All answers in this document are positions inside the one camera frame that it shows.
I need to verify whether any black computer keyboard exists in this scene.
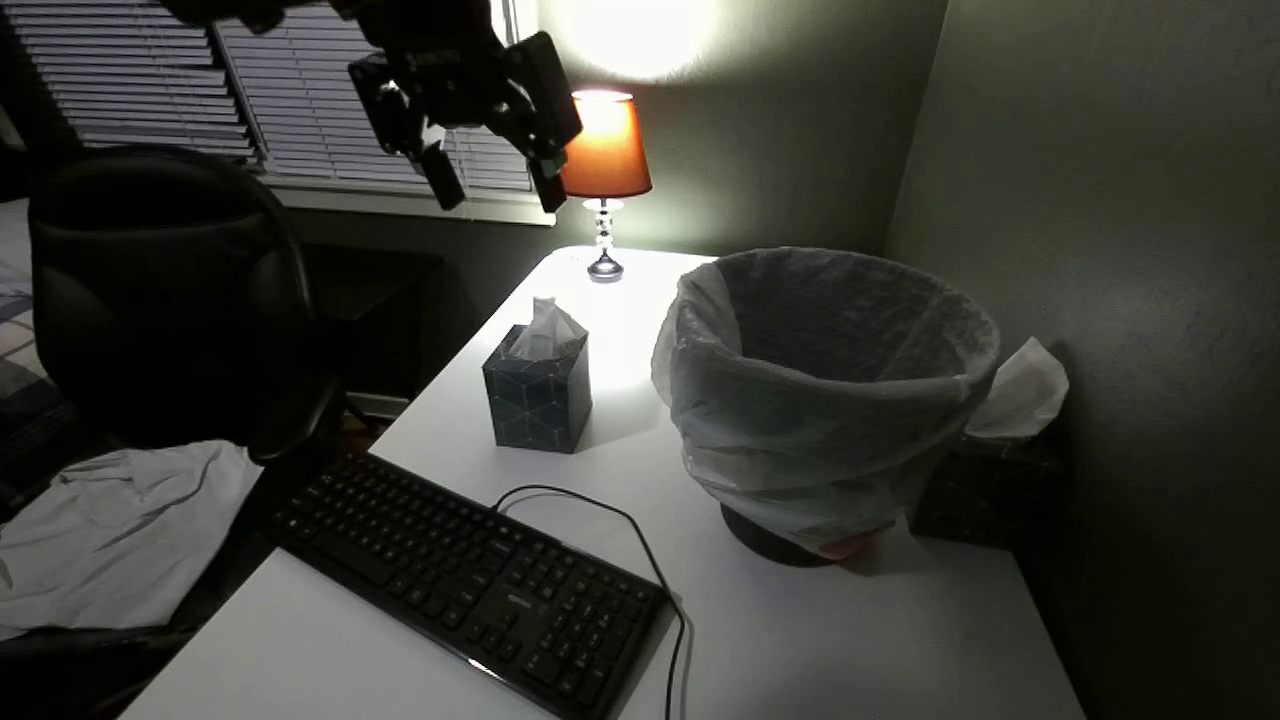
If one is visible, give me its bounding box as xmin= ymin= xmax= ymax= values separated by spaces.
xmin=265 ymin=443 xmax=678 ymax=720

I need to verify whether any white-lined trash bin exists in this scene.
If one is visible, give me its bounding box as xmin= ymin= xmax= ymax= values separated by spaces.
xmin=650 ymin=245 xmax=1005 ymax=563

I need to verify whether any dark patterned tissue box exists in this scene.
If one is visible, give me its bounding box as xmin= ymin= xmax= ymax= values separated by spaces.
xmin=479 ymin=321 xmax=598 ymax=454

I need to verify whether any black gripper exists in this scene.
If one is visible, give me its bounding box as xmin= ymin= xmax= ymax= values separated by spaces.
xmin=343 ymin=26 xmax=588 ymax=216

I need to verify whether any black office chair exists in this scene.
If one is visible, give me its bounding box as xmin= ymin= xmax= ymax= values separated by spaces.
xmin=24 ymin=138 xmax=343 ymax=463

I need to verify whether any orange shade table lamp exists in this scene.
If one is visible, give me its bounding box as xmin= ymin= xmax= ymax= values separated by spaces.
xmin=555 ymin=82 xmax=657 ymax=286

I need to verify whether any white crumpled cloth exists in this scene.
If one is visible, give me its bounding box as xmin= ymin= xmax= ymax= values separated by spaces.
xmin=0 ymin=435 xmax=268 ymax=643

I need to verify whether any dark brown tissue box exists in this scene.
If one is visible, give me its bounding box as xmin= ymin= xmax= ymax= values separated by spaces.
xmin=913 ymin=419 xmax=1073 ymax=550

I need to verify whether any dark round waste bin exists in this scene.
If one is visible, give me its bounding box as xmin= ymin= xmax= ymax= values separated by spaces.
xmin=717 ymin=499 xmax=891 ymax=577

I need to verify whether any white window blind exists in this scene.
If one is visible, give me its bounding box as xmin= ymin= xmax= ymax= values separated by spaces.
xmin=3 ymin=0 xmax=256 ymax=169
xmin=213 ymin=0 xmax=543 ymax=198

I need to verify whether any white window sill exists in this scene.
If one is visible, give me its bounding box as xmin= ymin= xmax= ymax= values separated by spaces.
xmin=256 ymin=180 xmax=562 ymax=232

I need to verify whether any black keyboard cable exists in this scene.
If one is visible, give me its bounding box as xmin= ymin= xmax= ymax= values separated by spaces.
xmin=488 ymin=481 xmax=698 ymax=720

